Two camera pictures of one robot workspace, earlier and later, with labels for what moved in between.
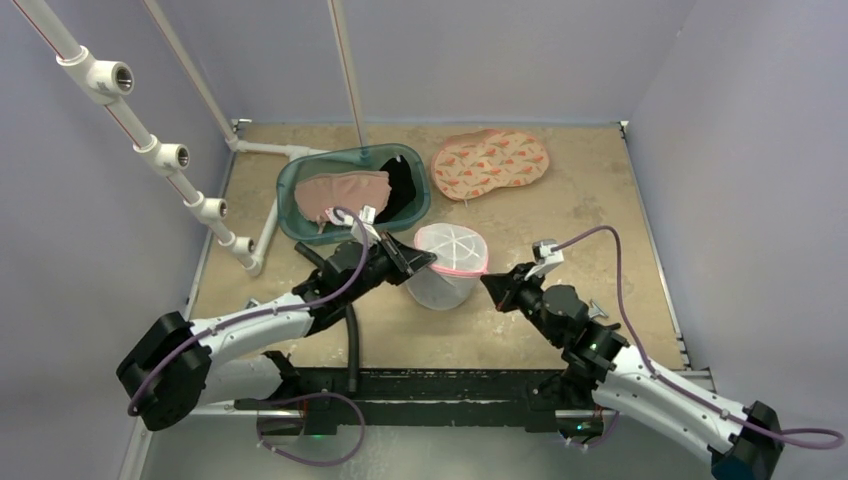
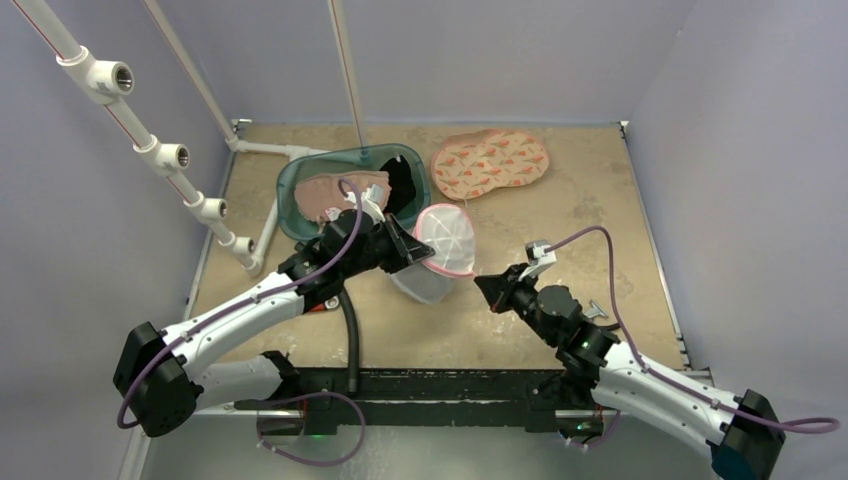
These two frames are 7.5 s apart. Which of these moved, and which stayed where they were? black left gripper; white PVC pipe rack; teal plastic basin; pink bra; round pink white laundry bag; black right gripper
Moved: black left gripper; round pink white laundry bag
Stayed: pink bra; white PVC pipe rack; teal plastic basin; black right gripper
